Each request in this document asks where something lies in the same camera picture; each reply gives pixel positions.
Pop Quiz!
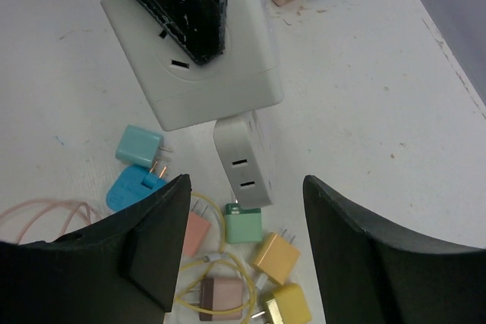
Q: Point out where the light cyan USB charger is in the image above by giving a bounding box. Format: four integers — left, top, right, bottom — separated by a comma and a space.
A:
115, 124, 172, 169

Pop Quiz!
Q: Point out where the white cube socket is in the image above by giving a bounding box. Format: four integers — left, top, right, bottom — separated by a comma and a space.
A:
101, 0, 284, 131

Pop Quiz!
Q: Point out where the mint green USB charger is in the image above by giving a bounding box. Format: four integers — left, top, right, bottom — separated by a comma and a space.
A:
223, 203, 263, 244

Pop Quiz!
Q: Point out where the pink charger brown band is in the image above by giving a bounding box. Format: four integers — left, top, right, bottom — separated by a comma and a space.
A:
188, 276, 244, 311

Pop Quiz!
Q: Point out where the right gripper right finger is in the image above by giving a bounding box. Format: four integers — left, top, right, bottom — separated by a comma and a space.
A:
303, 175, 485, 323

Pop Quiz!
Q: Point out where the yellow top plug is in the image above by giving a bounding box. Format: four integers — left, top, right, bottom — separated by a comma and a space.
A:
251, 283, 312, 324

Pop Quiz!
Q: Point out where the grey white charger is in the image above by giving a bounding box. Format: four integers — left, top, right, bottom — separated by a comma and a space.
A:
213, 110, 275, 209

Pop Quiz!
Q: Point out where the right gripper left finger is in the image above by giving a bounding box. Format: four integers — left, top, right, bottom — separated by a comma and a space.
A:
1, 175, 191, 323

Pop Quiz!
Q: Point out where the yellow charging cable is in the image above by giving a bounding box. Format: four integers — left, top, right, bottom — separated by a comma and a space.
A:
172, 193, 269, 324

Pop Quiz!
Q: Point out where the pink charging cable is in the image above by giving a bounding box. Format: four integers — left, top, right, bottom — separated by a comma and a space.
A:
0, 197, 103, 244

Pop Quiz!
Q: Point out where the salmon pink USB charger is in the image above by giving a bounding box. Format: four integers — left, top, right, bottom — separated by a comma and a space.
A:
182, 209, 212, 257

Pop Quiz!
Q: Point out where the bright blue plug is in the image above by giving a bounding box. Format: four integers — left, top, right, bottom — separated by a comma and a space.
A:
106, 165, 167, 212

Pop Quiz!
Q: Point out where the yellow USB charger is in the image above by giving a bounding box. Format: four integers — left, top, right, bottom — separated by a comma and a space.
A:
251, 232, 301, 285

